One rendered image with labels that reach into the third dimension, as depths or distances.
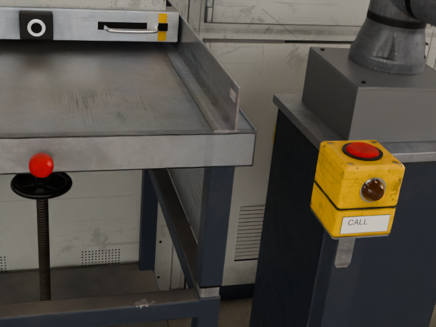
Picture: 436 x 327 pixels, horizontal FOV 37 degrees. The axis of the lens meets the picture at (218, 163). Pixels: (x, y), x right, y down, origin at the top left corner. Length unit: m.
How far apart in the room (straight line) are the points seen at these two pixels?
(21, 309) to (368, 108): 0.69
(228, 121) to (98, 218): 0.85
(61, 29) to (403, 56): 0.65
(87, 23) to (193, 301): 0.56
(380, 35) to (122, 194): 0.81
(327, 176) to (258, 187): 1.00
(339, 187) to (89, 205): 1.06
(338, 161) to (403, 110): 0.48
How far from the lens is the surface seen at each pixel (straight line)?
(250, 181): 1.80
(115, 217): 1.78
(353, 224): 0.82
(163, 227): 1.83
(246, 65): 1.66
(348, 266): 0.88
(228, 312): 1.97
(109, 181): 1.73
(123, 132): 0.94
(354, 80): 1.22
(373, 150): 0.82
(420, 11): 1.25
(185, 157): 0.96
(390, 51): 1.31
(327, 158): 0.82
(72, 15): 1.29
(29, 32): 1.27
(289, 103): 1.40
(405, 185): 1.29
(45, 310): 1.12
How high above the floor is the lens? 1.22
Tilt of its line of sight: 26 degrees down
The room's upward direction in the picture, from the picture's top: 5 degrees clockwise
